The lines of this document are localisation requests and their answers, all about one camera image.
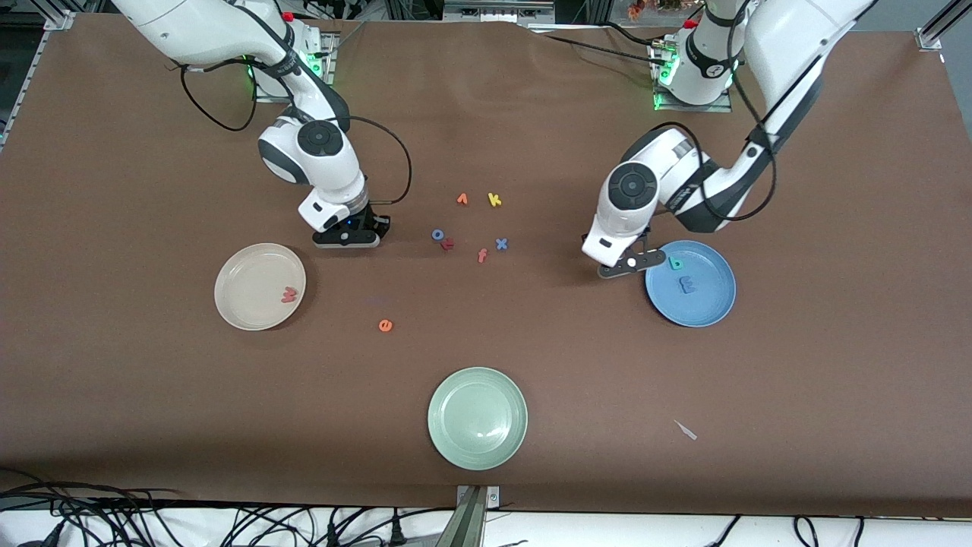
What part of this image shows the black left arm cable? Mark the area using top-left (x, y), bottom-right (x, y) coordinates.
top-left (649, 0), bottom-right (779, 223)

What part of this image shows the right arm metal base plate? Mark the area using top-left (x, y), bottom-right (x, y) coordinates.
top-left (254, 30), bottom-right (339, 104)

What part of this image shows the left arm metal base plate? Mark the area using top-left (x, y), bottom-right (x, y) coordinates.
top-left (652, 38), bottom-right (734, 113)

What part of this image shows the pale green plate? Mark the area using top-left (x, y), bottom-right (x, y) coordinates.
top-left (427, 367), bottom-right (529, 472)

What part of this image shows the black base power cable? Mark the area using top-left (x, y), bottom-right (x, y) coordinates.
top-left (541, 32), bottom-right (669, 68)

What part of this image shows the black cable tangle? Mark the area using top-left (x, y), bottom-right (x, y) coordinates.
top-left (0, 465), bottom-right (187, 547)

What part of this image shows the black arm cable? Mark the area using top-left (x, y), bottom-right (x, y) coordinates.
top-left (649, 0), bottom-right (779, 223)
top-left (179, 65), bottom-right (413, 206)

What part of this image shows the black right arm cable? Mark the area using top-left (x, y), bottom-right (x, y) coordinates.
top-left (179, 65), bottom-right (413, 206)

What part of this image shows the silver metal frame piece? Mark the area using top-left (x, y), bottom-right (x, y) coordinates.
top-left (443, 0), bottom-right (556, 24)

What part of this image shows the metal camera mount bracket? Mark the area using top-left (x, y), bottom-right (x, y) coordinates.
top-left (437, 485), bottom-right (502, 547)

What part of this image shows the aluminium table frame rail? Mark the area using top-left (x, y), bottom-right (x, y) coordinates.
top-left (915, 0), bottom-right (972, 51)
top-left (0, 11), bottom-right (77, 149)

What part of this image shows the beige brown plate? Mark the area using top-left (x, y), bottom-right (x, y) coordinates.
top-left (213, 242), bottom-right (307, 331)

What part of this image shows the blue plate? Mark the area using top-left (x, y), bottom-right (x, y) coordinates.
top-left (645, 240), bottom-right (737, 328)

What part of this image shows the brown table cover sheet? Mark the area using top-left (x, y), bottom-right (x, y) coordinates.
top-left (0, 11), bottom-right (972, 519)

